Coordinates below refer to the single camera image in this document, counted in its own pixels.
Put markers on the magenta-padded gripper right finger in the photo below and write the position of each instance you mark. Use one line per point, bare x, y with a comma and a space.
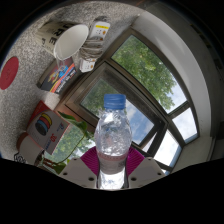
146, 171

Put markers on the anthurium plant in white pot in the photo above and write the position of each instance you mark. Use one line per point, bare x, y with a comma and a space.
30, 148

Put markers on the dark framed bay window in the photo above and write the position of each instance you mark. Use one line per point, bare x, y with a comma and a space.
100, 71

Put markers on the white paper cup black print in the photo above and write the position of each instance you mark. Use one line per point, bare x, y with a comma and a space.
66, 41

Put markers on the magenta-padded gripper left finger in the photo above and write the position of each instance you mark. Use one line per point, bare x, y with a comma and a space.
80, 171

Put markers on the flat round red coaster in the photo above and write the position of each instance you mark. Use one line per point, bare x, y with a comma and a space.
8, 72

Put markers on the red white filament box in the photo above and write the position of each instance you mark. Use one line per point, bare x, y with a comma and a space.
46, 128

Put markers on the colourful printed book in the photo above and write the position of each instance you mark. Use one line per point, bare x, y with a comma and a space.
58, 76

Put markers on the clear blue-capped water bottle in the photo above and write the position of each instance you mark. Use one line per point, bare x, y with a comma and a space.
113, 133

